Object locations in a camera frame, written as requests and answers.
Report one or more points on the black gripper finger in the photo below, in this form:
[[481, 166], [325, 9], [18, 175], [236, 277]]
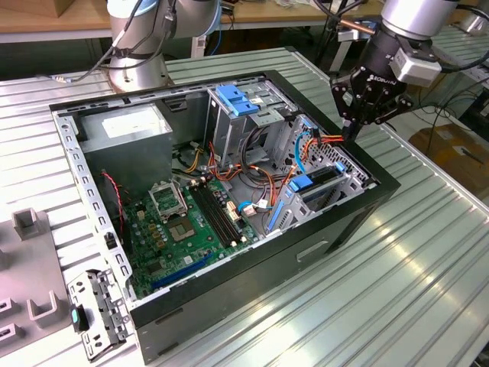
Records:
[[344, 99], [389, 111]]

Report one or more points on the hard disk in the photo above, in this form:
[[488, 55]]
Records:
[[303, 183]]

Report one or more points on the grey metal disk bay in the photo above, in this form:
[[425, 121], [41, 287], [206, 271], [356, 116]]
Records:
[[292, 200]]

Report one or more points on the copper coloured rod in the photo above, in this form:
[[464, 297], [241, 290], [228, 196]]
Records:
[[359, 26]]

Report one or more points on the large cardboard box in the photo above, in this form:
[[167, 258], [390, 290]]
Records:
[[451, 160]]

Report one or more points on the blue plastic drive latch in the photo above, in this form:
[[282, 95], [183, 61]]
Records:
[[237, 101]]

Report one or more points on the grey optical drive cage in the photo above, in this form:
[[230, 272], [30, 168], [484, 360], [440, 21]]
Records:
[[225, 134]]

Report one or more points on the white board connector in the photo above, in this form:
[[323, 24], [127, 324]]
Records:
[[233, 212]]

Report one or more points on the black RAM slot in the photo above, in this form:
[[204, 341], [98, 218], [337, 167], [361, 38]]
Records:
[[212, 216], [222, 212]]

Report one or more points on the CPU socket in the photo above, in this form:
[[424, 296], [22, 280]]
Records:
[[181, 230]]

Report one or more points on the green motherboard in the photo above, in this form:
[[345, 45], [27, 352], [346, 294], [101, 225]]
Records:
[[198, 252]]

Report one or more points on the grey power supply unit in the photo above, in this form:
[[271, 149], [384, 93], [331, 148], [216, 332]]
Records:
[[126, 160]]

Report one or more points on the black open PC case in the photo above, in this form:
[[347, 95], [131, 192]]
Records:
[[229, 306]]

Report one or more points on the blue expansion slot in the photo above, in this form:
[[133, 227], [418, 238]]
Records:
[[179, 273]]

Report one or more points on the black case fan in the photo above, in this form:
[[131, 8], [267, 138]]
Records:
[[112, 206]]

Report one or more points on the small black case clip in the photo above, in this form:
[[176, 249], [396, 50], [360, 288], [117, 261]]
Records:
[[110, 241]]

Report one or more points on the black latch blue button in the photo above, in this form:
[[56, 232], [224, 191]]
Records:
[[78, 317]]

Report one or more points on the grey parts rack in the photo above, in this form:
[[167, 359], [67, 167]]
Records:
[[26, 267]]

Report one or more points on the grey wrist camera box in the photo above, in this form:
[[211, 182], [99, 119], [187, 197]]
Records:
[[418, 70]]

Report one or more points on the grey slot cover bracket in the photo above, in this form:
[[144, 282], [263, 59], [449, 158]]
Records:
[[103, 306]]

